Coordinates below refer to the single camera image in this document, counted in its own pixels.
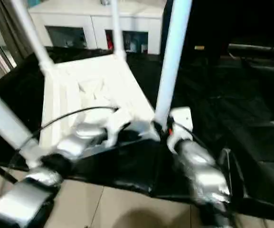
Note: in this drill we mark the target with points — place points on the white plastic table top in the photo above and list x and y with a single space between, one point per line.
91 83

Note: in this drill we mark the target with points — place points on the white plastic table leg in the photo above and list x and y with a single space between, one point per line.
34 35
6 118
172 59
117 28

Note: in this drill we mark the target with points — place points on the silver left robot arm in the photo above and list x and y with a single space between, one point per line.
68 140

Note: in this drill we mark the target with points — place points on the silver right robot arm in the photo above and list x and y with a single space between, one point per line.
203 164

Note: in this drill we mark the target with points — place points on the black mat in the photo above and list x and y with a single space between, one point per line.
234 107

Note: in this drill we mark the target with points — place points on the small tan tag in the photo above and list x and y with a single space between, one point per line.
199 47

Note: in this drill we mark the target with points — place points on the small red item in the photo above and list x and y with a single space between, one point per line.
109 41

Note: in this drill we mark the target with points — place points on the white cabinet with glass doors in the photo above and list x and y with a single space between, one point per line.
91 21

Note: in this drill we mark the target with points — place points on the long black bar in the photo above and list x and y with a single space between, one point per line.
257 49

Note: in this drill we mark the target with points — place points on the black work table leg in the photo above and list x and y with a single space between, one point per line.
5 174

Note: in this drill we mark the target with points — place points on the dark patterned small object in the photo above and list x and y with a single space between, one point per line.
106 2

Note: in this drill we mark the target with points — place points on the grey curtain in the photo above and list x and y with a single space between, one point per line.
13 28

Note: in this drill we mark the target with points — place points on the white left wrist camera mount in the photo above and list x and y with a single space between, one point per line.
116 123

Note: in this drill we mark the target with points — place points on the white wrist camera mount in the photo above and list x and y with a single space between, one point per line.
116 123
182 116

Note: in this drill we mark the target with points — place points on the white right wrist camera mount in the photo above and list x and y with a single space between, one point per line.
182 116

